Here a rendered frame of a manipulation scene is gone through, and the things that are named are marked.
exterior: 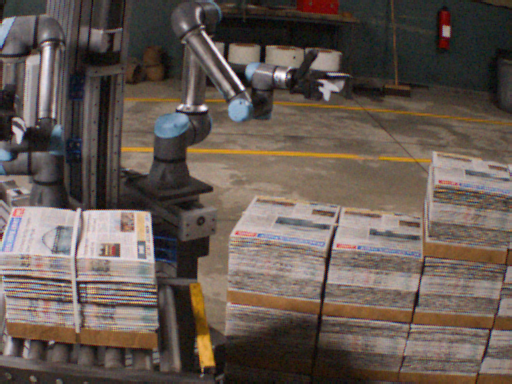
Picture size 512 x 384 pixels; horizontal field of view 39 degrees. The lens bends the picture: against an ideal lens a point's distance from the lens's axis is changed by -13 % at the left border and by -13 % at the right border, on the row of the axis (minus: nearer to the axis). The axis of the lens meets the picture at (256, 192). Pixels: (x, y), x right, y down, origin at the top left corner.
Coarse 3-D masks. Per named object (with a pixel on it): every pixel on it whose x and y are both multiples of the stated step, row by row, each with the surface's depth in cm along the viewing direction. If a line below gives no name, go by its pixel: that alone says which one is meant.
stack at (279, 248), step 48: (240, 240) 237; (288, 240) 236; (336, 240) 239; (384, 240) 240; (240, 288) 243; (288, 288) 240; (336, 288) 237; (384, 288) 234; (432, 288) 232; (480, 288) 229; (240, 336) 248; (288, 336) 244; (336, 336) 241; (384, 336) 238; (432, 336) 236; (480, 336) 232
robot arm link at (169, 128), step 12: (156, 120) 272; (168, 120) 271; (180, 120) 271; (156, 132) 271; (168, 132) 269; (180, 132) 270; (192, 132) 277; (156, 144) 272; (168, 144) 270; (180, 144) 272; (168, 156) 271; (180, 156) 273
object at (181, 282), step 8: (0, 280) 202; (160, 280) 210; (168, 280) 211; (176, 280) 211; (184, 280) 212; (192, 280) 212; (176, 288) 209; (184, 288) 209; (176, 296) 210; (184, 296) 210; (176, 304) 211; (184, 304) 211; (176, 312) 211; (184, 312) 212; (192, 312) 212; (176, 320) 212; (184, 320) 213; (192, 320) 213
